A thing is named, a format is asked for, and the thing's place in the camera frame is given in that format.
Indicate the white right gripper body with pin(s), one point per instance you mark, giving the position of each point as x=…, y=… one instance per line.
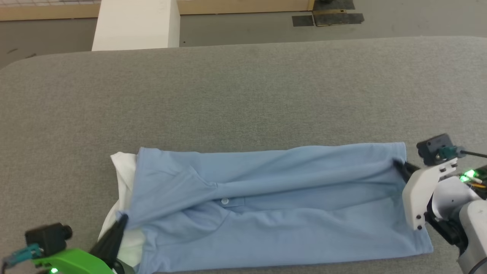
x=420, y=194

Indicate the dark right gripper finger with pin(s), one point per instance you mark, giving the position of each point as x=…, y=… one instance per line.
x=404, y=166
x=405, y=176

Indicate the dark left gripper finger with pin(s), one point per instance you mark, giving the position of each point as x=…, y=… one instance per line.
x=108, y=241
x=120, y=262

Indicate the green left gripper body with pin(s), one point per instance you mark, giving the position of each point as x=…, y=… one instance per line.
x=70, y=262

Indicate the light blue polo shirt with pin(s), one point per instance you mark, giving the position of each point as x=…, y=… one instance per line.
x=266, y=213

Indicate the white grey right arm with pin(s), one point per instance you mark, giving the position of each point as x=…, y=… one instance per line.
x=468, y=217

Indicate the large black floor mat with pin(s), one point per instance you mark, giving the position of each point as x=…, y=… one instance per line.
x=338, y=18

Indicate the small black floor mat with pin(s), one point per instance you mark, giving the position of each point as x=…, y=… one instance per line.
x=303, y=20

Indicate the white box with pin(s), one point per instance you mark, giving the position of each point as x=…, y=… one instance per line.
x=137, y=24

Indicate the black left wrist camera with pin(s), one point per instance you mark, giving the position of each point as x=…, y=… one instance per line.
x=47, y=238

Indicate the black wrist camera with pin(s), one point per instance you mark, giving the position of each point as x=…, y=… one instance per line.
x=435, y=147
x=47, y=238

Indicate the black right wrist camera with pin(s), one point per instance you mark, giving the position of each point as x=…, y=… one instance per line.
x=435, y=147

